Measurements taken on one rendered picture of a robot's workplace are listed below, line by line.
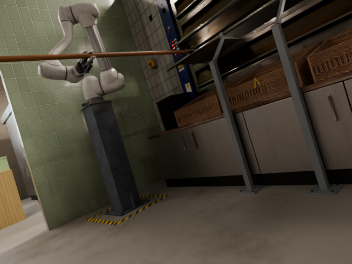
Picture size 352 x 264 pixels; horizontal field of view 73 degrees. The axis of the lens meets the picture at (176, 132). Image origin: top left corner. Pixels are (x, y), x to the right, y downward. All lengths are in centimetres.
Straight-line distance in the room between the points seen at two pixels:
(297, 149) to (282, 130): 14
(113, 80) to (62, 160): 101
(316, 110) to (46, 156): 233
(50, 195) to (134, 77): 173
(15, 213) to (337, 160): 370
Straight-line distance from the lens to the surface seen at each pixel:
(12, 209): 400
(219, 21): 239
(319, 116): 151
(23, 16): 317
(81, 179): 276
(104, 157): 222
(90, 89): 231
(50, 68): 186
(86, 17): 223
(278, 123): 160
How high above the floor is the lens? 55
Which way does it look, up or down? level
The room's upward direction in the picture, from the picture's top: 17 degrees counter-clockwise
